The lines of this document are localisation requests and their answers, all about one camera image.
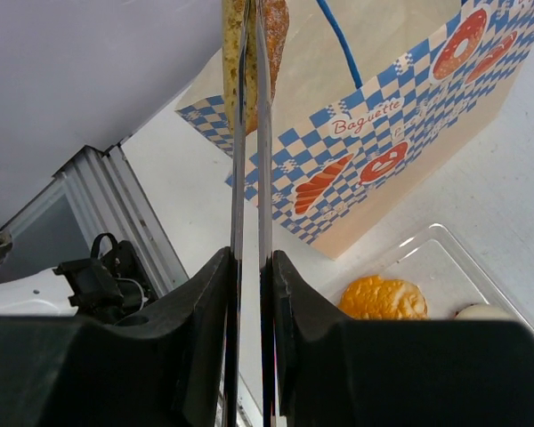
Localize small white donut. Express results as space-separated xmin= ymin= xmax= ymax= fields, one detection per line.
xmin=455 ymin=304 xmax=516 ymax=320

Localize paper bread bag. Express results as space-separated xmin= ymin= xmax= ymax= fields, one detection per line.
xmin=177 ymin=1 xmax=534 ymax=258

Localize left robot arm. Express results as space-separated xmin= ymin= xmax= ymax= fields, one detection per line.
xmin=0 ymin=232 xmax=158 ymax=325

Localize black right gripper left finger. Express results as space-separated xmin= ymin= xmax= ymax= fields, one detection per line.
xmin=0 ymin=248 xmax=231 ymax=426

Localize small thin toast slice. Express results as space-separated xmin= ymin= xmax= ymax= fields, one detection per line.
xmin=221 ymin=0 xmax=291 ymax=136

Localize metal serving tongs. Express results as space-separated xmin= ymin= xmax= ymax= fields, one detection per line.
xmin=221 ymin=1 xmax=277 ymax=426

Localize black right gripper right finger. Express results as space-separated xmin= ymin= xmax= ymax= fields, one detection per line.
xmin=272 ymin=251 xmax=534 ymax=426

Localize aluminium frame rail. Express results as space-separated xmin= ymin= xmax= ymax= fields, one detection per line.
xmin=0 ymin=146 xmax=188 ymax=295

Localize clear plastic tray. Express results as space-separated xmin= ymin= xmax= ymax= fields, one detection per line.
xmin=320 ymin=223 xmax=534 ymax=334

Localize large orange ring bread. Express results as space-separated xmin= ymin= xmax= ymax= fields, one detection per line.
xmin=337 ymin=275 xmax=428 ymax=320

